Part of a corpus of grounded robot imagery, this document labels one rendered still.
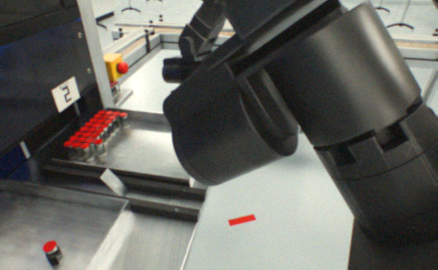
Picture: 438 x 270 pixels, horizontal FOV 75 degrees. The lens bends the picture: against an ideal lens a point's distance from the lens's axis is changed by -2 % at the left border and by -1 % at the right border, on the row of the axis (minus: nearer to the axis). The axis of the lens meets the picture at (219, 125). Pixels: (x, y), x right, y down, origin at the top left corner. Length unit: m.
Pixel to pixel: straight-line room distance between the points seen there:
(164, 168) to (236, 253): 0.97
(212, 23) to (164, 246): 0.45
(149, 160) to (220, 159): 0.59
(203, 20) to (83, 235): 0.49
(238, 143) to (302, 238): 1.58
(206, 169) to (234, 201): 1.65
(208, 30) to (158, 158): 0.34
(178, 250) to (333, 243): 1.27
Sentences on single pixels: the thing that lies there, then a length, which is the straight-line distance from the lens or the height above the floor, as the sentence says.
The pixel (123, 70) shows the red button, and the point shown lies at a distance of 1.00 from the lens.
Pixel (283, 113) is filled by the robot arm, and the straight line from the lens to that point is 0.17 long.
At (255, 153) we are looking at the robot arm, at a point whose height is 1.25.
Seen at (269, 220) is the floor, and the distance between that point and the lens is 1.75.
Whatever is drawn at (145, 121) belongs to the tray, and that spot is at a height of 0.88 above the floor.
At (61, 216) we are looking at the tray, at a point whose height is 0.88.
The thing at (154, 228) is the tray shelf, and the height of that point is 0.88.
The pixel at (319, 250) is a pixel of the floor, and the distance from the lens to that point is 1.70.
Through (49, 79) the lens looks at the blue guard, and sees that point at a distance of 0.79.
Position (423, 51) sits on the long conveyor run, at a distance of 1.65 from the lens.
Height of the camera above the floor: 1.35
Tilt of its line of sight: 33 degrees down
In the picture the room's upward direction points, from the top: straight up
